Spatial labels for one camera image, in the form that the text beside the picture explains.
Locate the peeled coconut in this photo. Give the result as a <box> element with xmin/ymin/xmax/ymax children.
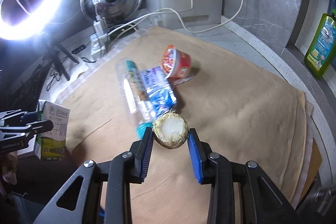
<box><xmin>153</xmin><ymin>112</ymin><xmax>189</xmax><ymax>149</ymax></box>

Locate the green dish soap bottle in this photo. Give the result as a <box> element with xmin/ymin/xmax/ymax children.
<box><xmin>304</xmin><ymin>7</ymin><xmax>336</xmax><ymax>80</ymax></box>

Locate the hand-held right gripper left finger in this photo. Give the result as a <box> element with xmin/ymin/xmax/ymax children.
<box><xmin>34</xmin><ymin>127</ymin><xmax>155</xmax><ymax>224</ymax></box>

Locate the black tripod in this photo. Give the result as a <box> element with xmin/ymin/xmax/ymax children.
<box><xmin>43</xmin><ymin>43</ymin><xmax>80</xmax><ymax>81</ymax></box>

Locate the blue crumpled packet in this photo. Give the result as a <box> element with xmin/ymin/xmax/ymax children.
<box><xmin>138</xmin><ymin>67</ymin><xmax>177</xmax><ymax>115</ymax></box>

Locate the person's left hand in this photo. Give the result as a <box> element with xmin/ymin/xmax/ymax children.
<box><xmin>0</xmin><ymin>154</ymin><xmax>18</xmax><ymax>185</ymax></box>

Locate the black cable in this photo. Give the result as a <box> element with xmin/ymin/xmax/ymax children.
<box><xmin>46</xmin><ymin>70</ymin><xmax>61</xmax><ymax>92</ymax></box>

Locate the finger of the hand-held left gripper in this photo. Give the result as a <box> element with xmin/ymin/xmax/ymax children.
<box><xmin>0</xmin><ymin>120</ymin><xmax>53</xmax><ymax>136</ymax></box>
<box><xmin>0</xmin><ymin>109</ymin><xmax>44</xmax><ymax>125</ymax></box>

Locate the green milk carton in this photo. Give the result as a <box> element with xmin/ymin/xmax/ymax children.
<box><xmin>34</xmin><ymin>100</ymin><xmax>71</xmax><ymax>161</ymax></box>

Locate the white power strip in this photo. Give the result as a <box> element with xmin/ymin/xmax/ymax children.
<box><xmin>91</xmin><ymin>34</ymin><xmax>112</xmax><ymax>58</ymax></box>

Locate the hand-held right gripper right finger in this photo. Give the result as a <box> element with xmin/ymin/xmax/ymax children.
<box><xmin>187</xmin><ymin>128</ymin><xmax>302</xmax><ymax>224</ymax></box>

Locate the clear plastic bottle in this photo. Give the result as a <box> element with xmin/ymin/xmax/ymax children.
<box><xmin>115</xmin><ymin>57</ymin><xmax>158</xmax><ymax>139</ymax></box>

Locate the white charger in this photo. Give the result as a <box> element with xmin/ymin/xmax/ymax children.
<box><xmin>93</xmin><ymin>21</ymin><xmax>108</xmax><ymax>38</ymax></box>

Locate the red noodle cup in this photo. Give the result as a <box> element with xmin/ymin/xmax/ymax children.
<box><xmin>161</xmin><ymin>44</ymin><xmax>198</xmax><ymax>80</ymax></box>

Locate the thin white charger cable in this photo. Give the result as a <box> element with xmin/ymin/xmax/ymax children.
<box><xmin>94</xmin><ymin>2</ymin><xmax>102</xmax><ymax>22</ymax></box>

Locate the tan towel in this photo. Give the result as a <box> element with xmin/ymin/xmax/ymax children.
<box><xmin>56</xmin><ymin>25</ymin><xmax>314</xmax><ymax>224</ymax></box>

